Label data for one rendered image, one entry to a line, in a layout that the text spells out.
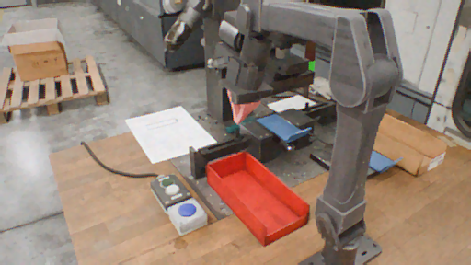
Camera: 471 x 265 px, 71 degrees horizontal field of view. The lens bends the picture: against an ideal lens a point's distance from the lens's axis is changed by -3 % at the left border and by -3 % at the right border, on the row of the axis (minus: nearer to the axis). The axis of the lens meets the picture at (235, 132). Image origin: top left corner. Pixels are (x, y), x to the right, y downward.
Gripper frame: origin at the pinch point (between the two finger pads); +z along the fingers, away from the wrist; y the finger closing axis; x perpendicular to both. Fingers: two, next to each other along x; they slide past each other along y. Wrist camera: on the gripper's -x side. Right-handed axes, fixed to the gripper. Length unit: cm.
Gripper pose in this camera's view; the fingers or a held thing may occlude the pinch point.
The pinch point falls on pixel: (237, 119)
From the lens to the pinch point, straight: 78.4
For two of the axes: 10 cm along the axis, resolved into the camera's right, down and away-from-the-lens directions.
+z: -2.1, 8.1, 5.5
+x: 5.7, 5.6, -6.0
